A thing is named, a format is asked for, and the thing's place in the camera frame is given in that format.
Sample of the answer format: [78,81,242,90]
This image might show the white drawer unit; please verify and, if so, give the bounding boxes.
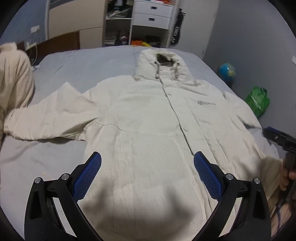
[133,0,175,30]

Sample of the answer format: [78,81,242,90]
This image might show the person's right forearm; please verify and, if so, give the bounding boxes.
[269,190,296,237]

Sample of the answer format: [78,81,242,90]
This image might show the brown wooden nightstand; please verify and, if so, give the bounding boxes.
[16,31,80,58]

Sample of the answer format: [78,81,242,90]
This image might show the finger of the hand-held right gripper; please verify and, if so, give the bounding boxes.
[263,126,287,145]

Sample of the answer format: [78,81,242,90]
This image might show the cream knitted sweater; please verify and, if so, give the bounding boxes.
[0,43,35,139]

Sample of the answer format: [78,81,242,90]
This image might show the person's right hand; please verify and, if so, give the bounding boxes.
[279,158,296,192]

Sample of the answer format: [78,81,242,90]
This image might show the white cable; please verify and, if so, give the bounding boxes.
[29,45,40,67]

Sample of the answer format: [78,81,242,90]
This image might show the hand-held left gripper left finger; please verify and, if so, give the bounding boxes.
[24,151,103,241]

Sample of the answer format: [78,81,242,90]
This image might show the black racket bag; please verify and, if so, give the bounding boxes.
[169,8,186,46]

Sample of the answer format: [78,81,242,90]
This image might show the white shelving unit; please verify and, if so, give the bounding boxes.
[103,0,175,48]

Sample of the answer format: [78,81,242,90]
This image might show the bed with grey sheet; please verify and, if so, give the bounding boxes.
[0,44,279,241]

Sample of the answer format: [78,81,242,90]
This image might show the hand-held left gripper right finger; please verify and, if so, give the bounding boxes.
[192,151,271,241]

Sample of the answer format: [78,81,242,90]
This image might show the white hooded jacket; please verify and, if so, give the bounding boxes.
[3,48,281,241]

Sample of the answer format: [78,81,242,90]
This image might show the blue globe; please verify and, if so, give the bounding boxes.
[218,62,237,86]

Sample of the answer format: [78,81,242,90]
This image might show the cream wardrobe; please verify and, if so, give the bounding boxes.
[45,0,105,40]

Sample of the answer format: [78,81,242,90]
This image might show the green plastic bag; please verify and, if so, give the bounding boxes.
[245,86,270,117]

